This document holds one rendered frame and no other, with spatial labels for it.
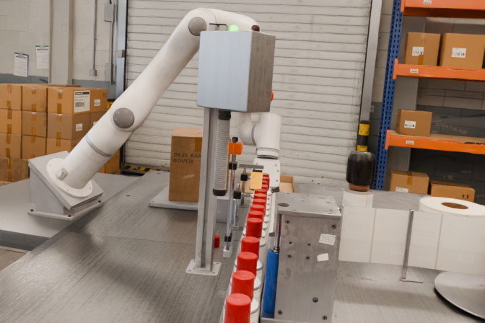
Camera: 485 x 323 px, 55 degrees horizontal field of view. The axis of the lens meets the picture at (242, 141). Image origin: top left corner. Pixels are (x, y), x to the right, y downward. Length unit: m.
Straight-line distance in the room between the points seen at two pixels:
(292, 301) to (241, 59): 0.55
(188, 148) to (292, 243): 1.10
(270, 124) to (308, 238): 0.85
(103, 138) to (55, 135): 3.28
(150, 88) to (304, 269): 0.94
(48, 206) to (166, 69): 0.65
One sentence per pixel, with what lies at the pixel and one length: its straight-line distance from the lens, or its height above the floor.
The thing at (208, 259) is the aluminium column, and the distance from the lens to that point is 1.31.
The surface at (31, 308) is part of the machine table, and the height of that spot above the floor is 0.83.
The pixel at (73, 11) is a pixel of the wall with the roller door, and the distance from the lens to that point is 6.80.
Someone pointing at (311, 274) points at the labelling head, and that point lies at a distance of 0.85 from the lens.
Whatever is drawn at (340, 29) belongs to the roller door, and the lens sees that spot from 5.55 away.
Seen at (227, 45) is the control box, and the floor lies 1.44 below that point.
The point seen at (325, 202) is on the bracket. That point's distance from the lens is 0.89.
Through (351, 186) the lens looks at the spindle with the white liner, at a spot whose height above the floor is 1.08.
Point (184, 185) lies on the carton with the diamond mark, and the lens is 1.90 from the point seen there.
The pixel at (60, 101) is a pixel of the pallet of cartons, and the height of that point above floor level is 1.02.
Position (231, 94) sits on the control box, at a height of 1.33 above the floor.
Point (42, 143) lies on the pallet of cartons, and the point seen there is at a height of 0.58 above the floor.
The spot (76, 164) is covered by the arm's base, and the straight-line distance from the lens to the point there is 1.74.
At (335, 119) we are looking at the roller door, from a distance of 5.53.
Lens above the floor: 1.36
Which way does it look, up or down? 8 degrees down
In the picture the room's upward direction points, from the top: 4 degrees clockwise
